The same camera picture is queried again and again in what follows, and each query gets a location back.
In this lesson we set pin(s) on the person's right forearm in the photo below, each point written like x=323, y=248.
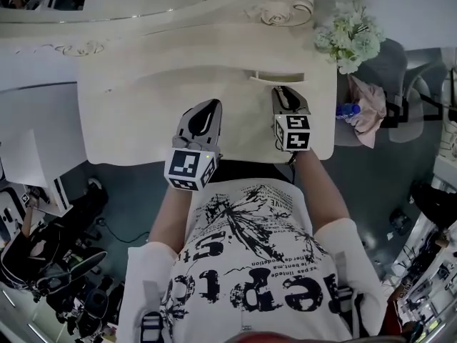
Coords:
x=321, y=191

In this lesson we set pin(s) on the person's left forearm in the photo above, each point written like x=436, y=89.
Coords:
x=171, y=223

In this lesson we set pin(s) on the white green flower bouquet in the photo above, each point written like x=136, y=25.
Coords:
x=351, y=34

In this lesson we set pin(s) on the person's white printed t-shirt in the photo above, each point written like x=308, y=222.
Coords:
x=250, y=263

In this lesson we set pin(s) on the grey chair with black armrest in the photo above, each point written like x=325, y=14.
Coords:
x=421, y=95

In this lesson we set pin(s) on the blue water bottle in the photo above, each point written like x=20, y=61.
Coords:
x=348, y=111

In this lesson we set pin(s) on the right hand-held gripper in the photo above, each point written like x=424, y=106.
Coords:
x=294, y=134

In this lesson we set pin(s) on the black bag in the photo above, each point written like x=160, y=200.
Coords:
x=433, y=202

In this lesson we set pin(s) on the black office chair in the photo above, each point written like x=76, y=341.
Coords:
x=60, y=256

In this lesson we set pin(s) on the person's black trousers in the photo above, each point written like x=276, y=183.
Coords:
x=246, y=172

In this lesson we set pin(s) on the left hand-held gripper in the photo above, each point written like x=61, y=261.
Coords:
x=185, y=168

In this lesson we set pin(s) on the pink cloth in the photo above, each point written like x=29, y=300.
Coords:
x=369, y=113

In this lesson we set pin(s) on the white dressing table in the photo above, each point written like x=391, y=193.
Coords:
x=143, y=120

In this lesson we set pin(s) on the black floor device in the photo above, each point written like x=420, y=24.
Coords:
x=400, y=222

